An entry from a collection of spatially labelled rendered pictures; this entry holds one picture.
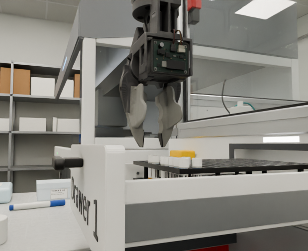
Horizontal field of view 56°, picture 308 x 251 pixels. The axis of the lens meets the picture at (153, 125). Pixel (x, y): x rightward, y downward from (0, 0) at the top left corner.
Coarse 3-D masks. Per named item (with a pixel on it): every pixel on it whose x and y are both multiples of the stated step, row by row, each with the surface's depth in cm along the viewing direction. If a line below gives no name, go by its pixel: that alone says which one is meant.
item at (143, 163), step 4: (136, 164) 48; (140, 164) 46; (144, 164) 44; (148, 164) 43; (152, 164) 41; (156, 164) 41; (160, 164) 42; (156, 168) 40; (160, 168) 39; (164, 168) 37; (168, 168) 36; (172, 168) 35; (176, 168) 34; (188, 168) 35; (192, 168) 34; (172, 172) 35; (176, 172) 34; (180, 172) 33; (184, 172) 34; (188, 172) 34; (192, 172) 34
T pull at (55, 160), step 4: (56, 156) 39; (52, 160) 38; (56, 160) 33; (60, 160) 34; (64, 160) 34; (68, 160) 36; (72, 160) 36; (76, 160) 36; (80, 160) 37; (52, 164) 38; (56, 164) 33; (60, 164) 33; (64, 164) 34; (68, 164) 36; (72, 164) 36; (76, 164) 36; (80, 164) 36; (56, 168) 33; (60, 168) 34; (64, 168) 34
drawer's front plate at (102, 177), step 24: (72, 144) 50; (96, 144) 37; (72, 168) 49; (96, 168) 28; (120, 168) 25; (72, 192) 48; (96, 192) 28; (120, 192) 25; (120, 216) 25; (120, 240) 25
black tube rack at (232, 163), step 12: (144, 168) 49; (204, 168) 35; (216, 168) 35; (228, 168) 36; (240, 168) 36; (252, 168) 37; (264, 168) 38; (276, 168) 39; (288, 168) 39; (300, 168) 40
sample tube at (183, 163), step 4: (180, 160) 34; (184, 160) 34; (188, 160) 34; (180, 164) 34; (184, 164) 34; (188, 164) 34; (180, 168) 34; (184, 168) 34; (180, 176) 34; (184, 176) 34; (188, 176) 34
